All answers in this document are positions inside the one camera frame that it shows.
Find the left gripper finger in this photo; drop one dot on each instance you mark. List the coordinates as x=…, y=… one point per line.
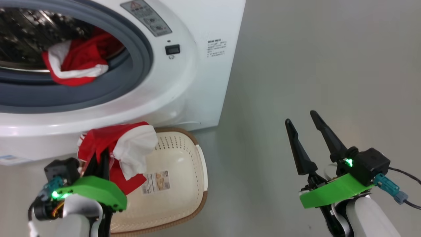
x=93, y=168
x=105, y=164

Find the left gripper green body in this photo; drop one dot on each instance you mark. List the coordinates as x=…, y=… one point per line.
x=95, y=191

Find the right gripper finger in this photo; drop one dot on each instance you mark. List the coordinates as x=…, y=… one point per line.
x=330, y=138
x=301, y=154

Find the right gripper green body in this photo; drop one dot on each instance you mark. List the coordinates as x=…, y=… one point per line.
x=335, y=191

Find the red and white garment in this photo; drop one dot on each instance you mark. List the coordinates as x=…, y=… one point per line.
x=131, y=148
x=77, y=62

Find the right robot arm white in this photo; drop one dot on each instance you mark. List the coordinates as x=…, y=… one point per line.
x=368, y=217

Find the paper label inside basket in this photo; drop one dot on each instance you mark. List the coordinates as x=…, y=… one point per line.
x=156, y=182

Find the cream perforated laundry basket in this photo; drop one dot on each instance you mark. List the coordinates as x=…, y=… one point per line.
x=174, y=197

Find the white washing machine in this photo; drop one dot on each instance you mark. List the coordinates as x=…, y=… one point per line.
x=184, y=82

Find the steel washing machine drum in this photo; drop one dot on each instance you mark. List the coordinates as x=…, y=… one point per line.
x=29, y=36

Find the blue energy label sticker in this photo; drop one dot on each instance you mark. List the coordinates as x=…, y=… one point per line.
x=13, y=160

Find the grey warning sticker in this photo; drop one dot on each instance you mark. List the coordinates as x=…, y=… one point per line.
x=148, y=16

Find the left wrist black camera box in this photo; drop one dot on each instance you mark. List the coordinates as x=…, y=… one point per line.
x=61, y=169

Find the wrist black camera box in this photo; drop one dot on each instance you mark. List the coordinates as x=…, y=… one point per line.
x=61, y=169
x=371, y=164

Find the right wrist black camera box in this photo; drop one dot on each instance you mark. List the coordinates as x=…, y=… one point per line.
x=371, y=164

